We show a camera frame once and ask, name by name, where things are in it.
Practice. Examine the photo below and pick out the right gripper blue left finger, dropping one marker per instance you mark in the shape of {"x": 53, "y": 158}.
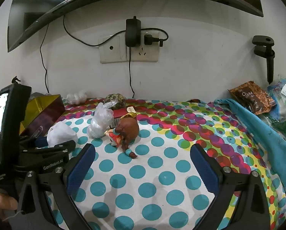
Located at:
{"x": 77, "y": 168}

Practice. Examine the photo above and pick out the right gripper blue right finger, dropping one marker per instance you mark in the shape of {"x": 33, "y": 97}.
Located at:
{"x": 207, "y": 167}

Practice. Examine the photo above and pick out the white sock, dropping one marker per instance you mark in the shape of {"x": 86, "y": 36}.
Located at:
{"x": 60, "y": 133}

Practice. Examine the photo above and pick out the large clear plastic bag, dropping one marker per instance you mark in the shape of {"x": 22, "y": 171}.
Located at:
{"x": 101, "y": 120}

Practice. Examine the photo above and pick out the brown haired doll figure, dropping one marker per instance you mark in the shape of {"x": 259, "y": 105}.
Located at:
{"x": 126, "y": 131}

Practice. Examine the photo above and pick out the small clear plastic bag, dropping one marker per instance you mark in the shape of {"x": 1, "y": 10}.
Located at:
{"x": 77, "y": 98}

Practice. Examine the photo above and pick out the person's left hand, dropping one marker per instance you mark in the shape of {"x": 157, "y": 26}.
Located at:
{"x": 7, "y": 203}

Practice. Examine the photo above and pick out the gold lined gift box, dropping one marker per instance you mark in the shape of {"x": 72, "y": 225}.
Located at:
{"x": 41, "y": 114}

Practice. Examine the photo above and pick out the polka dot tablecloth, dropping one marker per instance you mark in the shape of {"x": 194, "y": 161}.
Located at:
{"x": 161, "y": 188}

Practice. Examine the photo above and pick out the blue towel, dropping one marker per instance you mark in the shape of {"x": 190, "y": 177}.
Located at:
{"x": 263, "y": 134}

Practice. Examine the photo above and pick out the white spray bottle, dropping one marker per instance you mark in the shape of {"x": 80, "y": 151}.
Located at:
{"x": 15, "y": 80}

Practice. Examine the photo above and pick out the red rectangular small box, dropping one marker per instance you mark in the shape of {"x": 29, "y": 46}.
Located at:
{"x": 117, "y": 115}

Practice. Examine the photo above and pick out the brown snack bag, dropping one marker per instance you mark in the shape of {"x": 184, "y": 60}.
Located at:
{"x": 253, "y": 97}

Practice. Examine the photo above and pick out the clear green plastic bag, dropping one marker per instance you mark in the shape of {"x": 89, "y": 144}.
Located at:
{"x": 276, "y": 118}

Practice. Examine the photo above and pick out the black angled plug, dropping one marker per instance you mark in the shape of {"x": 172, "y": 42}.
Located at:
{"x": 149, "y": 40}

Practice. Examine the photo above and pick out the black power adapter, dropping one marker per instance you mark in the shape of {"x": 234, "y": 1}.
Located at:
{"x": 133, "y": 32}

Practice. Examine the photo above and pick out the camouflage rope ball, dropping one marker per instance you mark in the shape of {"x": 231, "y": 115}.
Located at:
{"x": 116, "y": 101}

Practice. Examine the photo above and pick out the beige wall socket panel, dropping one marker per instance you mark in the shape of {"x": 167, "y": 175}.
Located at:
{"x": 115, "y": 50}

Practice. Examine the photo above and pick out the black wall bracket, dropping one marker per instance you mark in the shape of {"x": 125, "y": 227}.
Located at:
{"x": 263, "y": 48}

